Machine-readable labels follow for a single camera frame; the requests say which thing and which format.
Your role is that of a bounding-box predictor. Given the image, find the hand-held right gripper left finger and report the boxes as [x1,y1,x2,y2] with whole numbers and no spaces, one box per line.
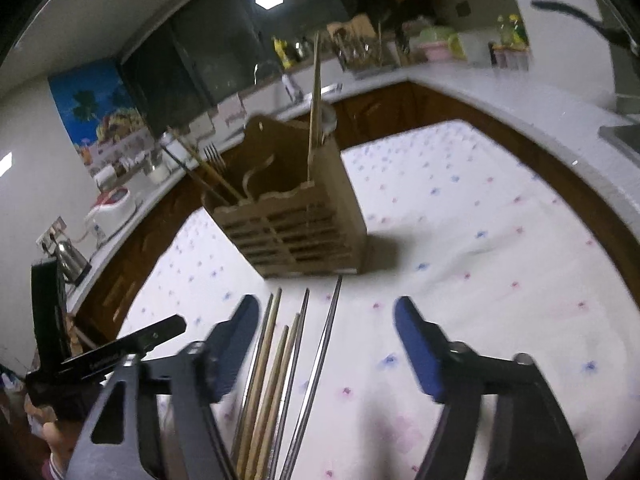
[65,294,261,480]

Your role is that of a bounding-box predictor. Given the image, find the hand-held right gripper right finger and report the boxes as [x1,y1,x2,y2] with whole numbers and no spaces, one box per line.
[394,296,588,480]

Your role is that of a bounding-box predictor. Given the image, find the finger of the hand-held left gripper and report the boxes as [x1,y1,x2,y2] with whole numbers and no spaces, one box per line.
[62,314,187,378]

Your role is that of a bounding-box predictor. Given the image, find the metal chopstick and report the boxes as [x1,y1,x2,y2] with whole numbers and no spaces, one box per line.
[159,145,226,200]
[230,294,275,456]
[280,275,344,480]
[269,288,311,480]

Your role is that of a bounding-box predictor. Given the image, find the wooden slatted utensil holder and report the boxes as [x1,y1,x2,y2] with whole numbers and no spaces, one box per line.
[201,115,369,279]

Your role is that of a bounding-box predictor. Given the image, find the metal fork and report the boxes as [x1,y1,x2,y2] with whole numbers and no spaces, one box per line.
[202,142,236,196]

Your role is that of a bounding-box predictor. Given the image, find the dish rack with utensils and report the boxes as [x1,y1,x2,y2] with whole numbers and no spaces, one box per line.
[327,15,401,73]

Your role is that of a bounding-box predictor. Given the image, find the person's left hand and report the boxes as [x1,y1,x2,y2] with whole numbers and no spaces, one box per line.
[27,402,68,461]

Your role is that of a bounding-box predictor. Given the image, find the steel electric kettle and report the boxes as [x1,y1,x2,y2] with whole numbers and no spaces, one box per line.
[52,237,93,283]

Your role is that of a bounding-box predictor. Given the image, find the white dotted tablecloth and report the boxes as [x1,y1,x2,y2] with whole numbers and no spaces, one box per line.
[115,119,640,480]

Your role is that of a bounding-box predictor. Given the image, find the white and red rice cooker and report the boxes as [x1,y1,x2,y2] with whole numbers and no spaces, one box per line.
[85,185,143,241]

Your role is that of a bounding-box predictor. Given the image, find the small glass jar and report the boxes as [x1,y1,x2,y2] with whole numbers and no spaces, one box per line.
[145,152,171,185]

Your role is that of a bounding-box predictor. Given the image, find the large white jar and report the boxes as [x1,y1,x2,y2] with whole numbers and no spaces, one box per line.
[160,132,193,171]

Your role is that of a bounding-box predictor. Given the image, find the beige cardboard piece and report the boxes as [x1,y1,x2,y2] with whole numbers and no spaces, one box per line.
[220,97,248,128]
[187,112,213,138]

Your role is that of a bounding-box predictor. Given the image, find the wooden base cabinet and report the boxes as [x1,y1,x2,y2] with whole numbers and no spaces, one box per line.
[75,80,640,341]

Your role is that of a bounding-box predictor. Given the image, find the white kitchen countertop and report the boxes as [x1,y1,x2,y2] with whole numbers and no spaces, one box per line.
[65,52,640,311]

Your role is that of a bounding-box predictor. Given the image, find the dark kitchen window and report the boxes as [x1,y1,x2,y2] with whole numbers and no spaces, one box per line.
[120,0,381,126]

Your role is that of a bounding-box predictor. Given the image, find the gas stove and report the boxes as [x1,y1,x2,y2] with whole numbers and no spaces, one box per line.
[597,122,640,161]

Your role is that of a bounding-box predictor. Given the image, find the pink cups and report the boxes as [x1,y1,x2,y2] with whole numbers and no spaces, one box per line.
[492,42,531,71]

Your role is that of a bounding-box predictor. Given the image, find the white container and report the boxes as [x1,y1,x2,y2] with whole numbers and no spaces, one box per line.
[460,30,493,66]

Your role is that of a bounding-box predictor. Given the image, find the pink and green container stack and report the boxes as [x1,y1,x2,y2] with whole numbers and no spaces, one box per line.
[415,25,463,61]

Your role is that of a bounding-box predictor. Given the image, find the yellow oil bottle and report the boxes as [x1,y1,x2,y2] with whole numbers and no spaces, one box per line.
[495,12,528,46]

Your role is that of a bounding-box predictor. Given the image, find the black wok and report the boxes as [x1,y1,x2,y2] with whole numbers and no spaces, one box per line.
[531,0,640,56]

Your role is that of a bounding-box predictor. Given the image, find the wall power outlet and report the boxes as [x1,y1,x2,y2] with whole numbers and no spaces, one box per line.
[36,216,68,251]

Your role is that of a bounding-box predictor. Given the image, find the blue beach wall poster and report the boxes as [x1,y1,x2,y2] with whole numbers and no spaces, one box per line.
[48,60,153,178]

